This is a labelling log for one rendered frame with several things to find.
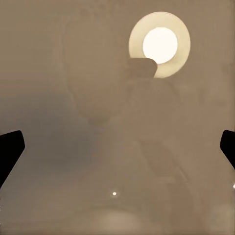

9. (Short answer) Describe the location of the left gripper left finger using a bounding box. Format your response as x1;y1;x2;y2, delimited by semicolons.
0;130;25;188

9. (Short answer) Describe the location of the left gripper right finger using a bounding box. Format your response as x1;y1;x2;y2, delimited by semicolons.
220;130;235;168

